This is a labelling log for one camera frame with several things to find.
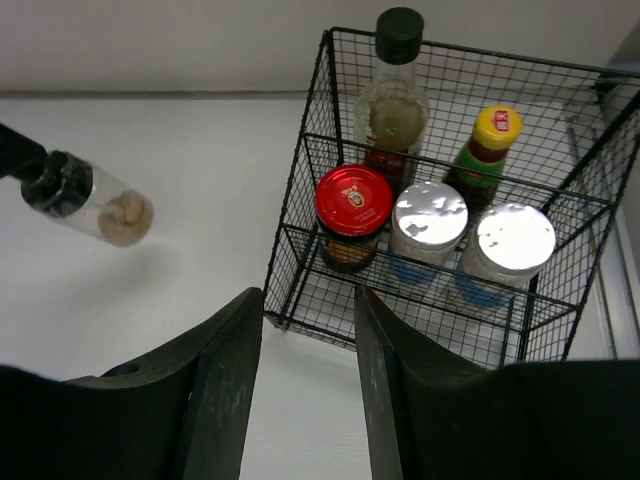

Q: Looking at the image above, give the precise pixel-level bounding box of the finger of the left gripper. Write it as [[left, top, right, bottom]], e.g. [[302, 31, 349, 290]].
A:
[[0, 124, 48, 180]]

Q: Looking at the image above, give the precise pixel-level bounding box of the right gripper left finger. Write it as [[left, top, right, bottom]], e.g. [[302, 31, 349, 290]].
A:
[[1, 288, 263, 479]]

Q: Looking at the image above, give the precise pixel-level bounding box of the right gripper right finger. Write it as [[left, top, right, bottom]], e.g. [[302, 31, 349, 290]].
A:
[[354, 285, 639, 479]]

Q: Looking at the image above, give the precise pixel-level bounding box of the black cap shaker back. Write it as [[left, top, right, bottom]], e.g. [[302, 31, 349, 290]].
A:
[[21, 151, 154, 247]]

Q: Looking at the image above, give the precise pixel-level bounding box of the silver lid shaker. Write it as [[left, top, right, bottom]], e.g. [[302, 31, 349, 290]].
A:
[[453, 203, 556, 313], [388, 181, 469, 286]]

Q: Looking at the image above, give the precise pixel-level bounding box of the red lid sauce jar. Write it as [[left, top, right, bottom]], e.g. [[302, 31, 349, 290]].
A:
[[315, 164, 393, 274]]

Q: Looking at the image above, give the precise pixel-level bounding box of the yellow cap green label bottle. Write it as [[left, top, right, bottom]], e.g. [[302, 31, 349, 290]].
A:
[[443, 105, 522, 216]]

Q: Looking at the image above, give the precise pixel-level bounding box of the tall black cap sauce bottle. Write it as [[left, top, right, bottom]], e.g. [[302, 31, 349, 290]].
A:
[[353, 7, 429, 196]]

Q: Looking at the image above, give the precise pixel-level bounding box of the black wire basket rack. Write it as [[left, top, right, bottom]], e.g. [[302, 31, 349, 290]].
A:
[[264, 27, 639, 367]]

